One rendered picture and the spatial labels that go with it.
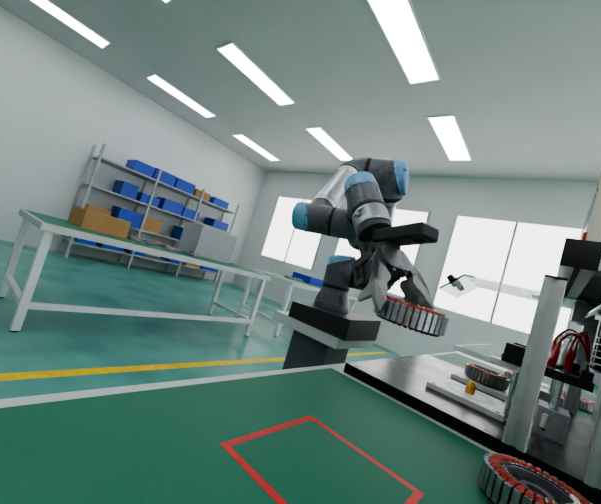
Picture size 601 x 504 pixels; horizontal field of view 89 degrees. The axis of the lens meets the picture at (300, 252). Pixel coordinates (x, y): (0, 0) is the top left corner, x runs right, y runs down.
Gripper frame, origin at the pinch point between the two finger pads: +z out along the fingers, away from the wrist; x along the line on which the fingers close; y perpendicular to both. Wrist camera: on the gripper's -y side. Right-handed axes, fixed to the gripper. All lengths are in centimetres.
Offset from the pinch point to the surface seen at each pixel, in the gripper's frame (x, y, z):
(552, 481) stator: -10.0, -4.4, 22.4
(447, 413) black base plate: -15.2, 10.2, 12.0
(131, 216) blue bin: 60, 471, -409
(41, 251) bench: 93, 193, -119
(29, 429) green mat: 44.3, 8.2, 14.4
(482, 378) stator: -51, 20, 1
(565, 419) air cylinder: -36.4, 0.8, 14.5
